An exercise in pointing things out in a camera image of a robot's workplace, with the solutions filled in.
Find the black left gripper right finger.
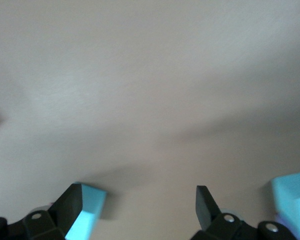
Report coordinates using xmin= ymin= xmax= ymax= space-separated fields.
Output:
xmin=191 ymin=185 xmax=298 ymax=240

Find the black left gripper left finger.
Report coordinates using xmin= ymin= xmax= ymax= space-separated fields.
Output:
xmin=0 ymin=183 xmax=84 ymax=240

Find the cyan foam cube corner notch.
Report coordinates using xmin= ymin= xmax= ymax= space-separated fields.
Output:
xmin=269 ymin=170 xmax=300 ymax=238

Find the cyan foam cube with dots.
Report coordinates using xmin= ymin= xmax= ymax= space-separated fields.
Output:
xmin=64 ymin=181 xmax=108 ymax=240

